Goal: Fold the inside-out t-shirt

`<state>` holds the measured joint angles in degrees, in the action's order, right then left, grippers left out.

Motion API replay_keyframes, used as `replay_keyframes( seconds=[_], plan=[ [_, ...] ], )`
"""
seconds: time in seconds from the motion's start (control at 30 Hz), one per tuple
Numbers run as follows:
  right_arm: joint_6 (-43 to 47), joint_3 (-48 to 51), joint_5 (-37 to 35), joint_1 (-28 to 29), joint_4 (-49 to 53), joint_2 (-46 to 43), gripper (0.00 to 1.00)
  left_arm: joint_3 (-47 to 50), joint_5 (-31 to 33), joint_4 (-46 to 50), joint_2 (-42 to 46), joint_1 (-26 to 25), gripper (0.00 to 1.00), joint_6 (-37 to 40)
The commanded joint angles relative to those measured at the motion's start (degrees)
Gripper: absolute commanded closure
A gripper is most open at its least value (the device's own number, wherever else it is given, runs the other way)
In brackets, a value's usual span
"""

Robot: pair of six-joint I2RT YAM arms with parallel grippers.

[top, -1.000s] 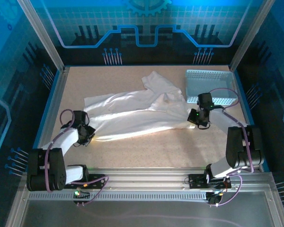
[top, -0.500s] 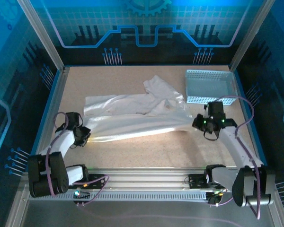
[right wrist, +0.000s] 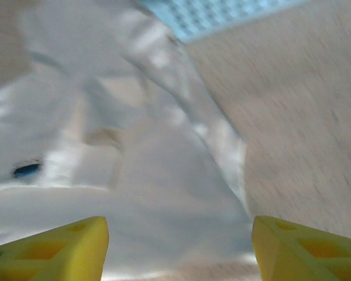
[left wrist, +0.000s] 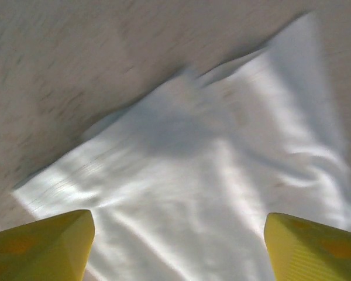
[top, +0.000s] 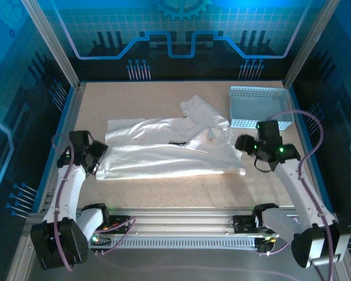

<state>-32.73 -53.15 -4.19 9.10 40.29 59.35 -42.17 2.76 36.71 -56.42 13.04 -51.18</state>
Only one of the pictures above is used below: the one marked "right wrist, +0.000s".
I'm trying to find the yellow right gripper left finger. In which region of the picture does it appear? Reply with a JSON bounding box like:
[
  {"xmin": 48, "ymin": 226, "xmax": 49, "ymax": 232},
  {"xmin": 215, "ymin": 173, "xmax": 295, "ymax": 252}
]
[{"xmin": 0, "ymin": 215, "xmax": 110, "ymax": 281}]

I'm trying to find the white t-shirt with daisy print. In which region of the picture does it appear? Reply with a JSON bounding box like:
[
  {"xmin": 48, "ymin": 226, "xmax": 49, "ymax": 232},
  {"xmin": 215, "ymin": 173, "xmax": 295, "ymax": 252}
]
[{"xmin": 0, "ymin": 0, "xmax": 254, "ymax": 281}]

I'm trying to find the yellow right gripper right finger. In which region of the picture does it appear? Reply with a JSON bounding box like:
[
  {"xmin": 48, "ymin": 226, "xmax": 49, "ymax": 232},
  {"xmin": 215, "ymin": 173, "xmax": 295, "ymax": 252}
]
[{"xmin": 251, "ymin": 215, "xmax": 351, "ymax": 281}]

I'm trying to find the pale blue perforated basket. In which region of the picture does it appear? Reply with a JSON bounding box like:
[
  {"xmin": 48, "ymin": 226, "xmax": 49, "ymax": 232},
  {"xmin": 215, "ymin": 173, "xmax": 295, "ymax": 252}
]
[{"xmin": 139, "ymin": 0, "xmax": 314, "ymax": 44}]

